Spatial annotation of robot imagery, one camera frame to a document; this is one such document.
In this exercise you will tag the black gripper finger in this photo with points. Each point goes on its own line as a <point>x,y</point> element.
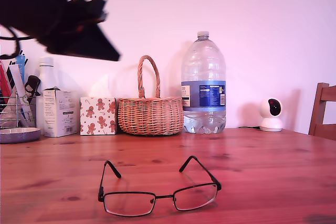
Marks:
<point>92,45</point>

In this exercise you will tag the black rectangular frame eyeglasses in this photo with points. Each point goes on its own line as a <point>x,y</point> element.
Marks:
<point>128,203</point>

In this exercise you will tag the white bottle with cap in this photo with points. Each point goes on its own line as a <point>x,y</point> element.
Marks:
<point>47,77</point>

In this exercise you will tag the black clip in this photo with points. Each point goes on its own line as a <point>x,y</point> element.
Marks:
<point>32,82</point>

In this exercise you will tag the gingerbread print box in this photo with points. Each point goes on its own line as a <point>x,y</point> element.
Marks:
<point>97,116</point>

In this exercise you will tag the white printed carton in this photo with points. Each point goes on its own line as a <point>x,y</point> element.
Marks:
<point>57,113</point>

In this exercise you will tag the red packet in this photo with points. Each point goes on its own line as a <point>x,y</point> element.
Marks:
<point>2,82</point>

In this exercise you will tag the grey round plate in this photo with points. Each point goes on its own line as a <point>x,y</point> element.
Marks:
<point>17,136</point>

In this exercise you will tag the large clear water bottle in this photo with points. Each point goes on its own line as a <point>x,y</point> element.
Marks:
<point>203,95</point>

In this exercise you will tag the wooden chair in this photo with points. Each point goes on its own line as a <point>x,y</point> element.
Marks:
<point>329,93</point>

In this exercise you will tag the small white round camera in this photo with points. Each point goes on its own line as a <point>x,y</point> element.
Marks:
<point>271,124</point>

